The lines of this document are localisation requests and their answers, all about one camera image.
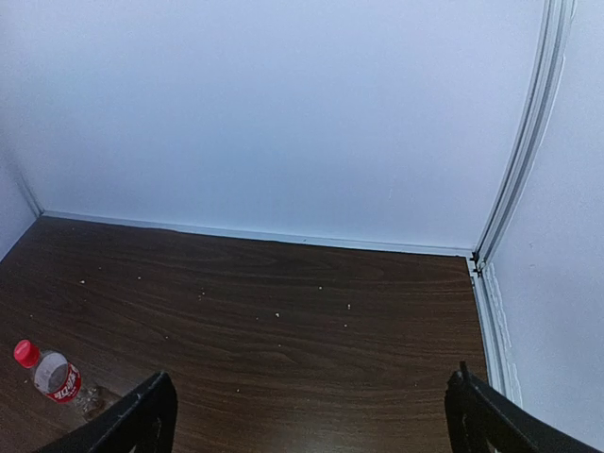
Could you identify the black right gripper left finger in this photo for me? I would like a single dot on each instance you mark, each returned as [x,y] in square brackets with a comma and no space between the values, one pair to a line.
[142,421]

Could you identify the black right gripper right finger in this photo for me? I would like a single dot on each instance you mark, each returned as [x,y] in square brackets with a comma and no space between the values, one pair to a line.
[480,419]

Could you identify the small cola bottle red cap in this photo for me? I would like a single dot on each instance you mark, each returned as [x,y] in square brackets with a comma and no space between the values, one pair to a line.
[56,378]

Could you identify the aluminium left corner post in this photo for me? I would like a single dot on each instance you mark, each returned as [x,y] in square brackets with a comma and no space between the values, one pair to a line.
[26,190]

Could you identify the aluminium corner post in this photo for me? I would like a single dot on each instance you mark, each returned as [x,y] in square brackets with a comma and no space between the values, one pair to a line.
[26,190]
[544,84]

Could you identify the aluminium right corner post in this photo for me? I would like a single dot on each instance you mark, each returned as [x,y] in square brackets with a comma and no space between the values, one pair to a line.
[544,84]

